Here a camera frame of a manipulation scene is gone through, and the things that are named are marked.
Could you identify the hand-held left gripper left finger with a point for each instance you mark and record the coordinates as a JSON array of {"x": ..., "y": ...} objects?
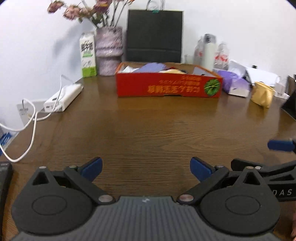
[{"x": 92, "y": 166}]

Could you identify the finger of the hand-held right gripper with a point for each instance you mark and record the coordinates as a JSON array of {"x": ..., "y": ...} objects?
[
  {"x": 272, "y": 168},
  {"x": 281, "y": 145}
]

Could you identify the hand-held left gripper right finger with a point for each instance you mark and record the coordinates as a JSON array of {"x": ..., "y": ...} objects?
[{"x": 201, "y": 168}]

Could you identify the red cardboard box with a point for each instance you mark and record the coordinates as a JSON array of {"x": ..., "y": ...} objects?
[{"x": 138, "y": 85}]

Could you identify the wooden desktop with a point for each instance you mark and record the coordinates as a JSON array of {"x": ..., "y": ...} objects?
[{"x": 138, "y": 127}]

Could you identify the black flat device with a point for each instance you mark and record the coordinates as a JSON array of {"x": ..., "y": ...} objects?
[{"x": 290, "y": 106}]

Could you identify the yellow mug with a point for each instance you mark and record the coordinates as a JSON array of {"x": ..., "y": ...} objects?
[{"x": 262, "y": 95}]

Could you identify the white charger plug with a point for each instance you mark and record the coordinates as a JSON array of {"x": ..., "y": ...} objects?
[{"x": 282, "y": 89}]

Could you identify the white curved sheet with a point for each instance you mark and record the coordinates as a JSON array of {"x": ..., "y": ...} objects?
[{"x": 261, "y": 75}]

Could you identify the white power bank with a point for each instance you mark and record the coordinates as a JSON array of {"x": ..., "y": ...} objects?
[{"x": 64, "y": 97}]

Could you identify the purple tissue pack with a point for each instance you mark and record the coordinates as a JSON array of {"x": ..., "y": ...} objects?
[{"x": 231, "y": 81}]

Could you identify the white printed card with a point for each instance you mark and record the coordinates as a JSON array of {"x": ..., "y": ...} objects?
[{"x": 23, "y": 111}]

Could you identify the black rectangular device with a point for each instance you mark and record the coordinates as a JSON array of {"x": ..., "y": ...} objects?
[{"x": 4, "y": 180}]

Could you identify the blue white packet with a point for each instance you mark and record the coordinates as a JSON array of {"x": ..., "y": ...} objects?
[{"x": 5, "y": 139}]

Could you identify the clear water bottle red label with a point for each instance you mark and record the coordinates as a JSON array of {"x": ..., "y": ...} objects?
[
  {"x": 198, "y": 54},
  {"x": 222, "y": 58}
]

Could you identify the white green milk carton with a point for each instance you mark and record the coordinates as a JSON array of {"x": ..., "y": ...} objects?
[{"x": 87, "y": 60}]

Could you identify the clear glass cup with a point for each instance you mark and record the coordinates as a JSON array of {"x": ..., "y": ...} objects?
[{"x": 188, "y": 59}]

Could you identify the white thermos bottle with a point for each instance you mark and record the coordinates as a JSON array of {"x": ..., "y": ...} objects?
[{"x": 209, "y": 55}]

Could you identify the black paper bag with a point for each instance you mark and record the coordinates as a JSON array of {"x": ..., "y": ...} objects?
[{"x": 155, "y": 34}]

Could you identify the dried pink flowers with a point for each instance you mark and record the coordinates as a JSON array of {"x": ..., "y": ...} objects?
[{"x": 71, "y": 11}]

